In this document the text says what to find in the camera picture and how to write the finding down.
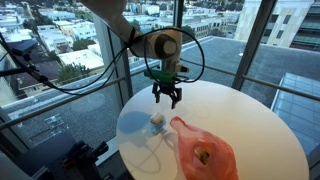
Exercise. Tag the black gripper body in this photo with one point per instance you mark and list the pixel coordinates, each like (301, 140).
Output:
(166, 88)

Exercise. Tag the white and blue container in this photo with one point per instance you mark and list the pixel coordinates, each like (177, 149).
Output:
(157, 124)

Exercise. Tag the orange plastic bag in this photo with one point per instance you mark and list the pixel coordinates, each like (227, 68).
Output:
(220, 153)

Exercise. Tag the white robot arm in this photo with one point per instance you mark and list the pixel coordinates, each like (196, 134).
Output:
(160, 45)

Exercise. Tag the dark window mullion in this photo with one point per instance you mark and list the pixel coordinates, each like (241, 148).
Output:
(255, 40)

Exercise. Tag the black equipment base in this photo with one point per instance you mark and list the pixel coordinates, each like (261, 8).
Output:
(60, 158)

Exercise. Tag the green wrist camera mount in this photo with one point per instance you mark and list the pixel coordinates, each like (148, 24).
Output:
(161, 76)

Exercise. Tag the dark window rail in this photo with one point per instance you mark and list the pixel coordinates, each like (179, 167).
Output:
(276, 86)

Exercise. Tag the black camera on stand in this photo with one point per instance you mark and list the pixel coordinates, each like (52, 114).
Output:
(23, 48)

